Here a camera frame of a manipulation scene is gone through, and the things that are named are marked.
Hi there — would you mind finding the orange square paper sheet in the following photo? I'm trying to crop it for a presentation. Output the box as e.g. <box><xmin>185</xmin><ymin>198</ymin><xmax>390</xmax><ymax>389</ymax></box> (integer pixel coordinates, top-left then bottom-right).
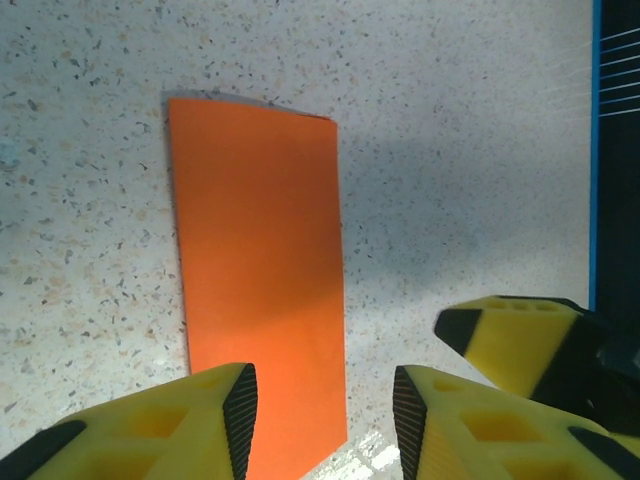
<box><xmin>167</xmin><ymin>97</ymin><xmax>349</xmax><ymax>480</ymax></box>

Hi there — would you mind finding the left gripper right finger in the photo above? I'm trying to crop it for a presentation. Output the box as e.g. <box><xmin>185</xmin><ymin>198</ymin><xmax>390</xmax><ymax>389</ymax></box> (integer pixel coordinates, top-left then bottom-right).
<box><xmin>393</xmin><ymin>364</ymin><xmax>640</xmax><ymax>480</ymax></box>

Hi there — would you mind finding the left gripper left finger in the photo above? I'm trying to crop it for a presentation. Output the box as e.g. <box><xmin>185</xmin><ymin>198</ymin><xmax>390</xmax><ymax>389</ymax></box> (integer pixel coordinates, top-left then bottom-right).
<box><xmin>0</xmin><ymin>362</ymin><xmax>259</xmax><ymax>480</ymax></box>

